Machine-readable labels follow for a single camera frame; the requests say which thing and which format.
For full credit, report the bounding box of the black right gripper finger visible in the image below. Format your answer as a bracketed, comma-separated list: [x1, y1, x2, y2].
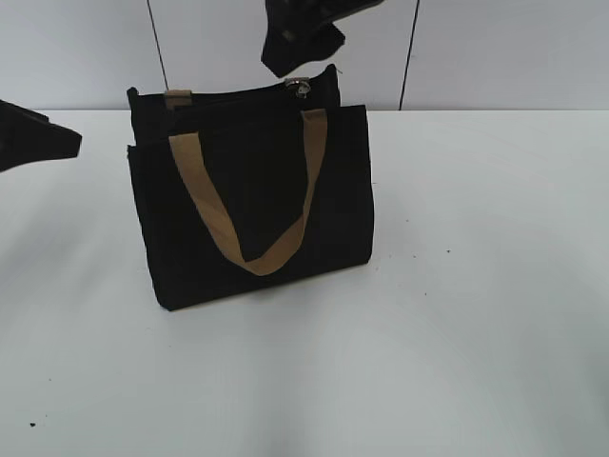
[261, 0, 380, 76]

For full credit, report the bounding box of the black bag with tan handles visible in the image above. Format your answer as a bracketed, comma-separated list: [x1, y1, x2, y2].
[128, 66, 374, 311]

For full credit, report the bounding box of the silver zipper pull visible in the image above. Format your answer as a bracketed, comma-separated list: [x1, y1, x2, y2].
[285, 77, 311, 99]

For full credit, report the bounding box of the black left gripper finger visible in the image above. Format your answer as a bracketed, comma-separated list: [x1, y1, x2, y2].
[1, 100, 82, 171]

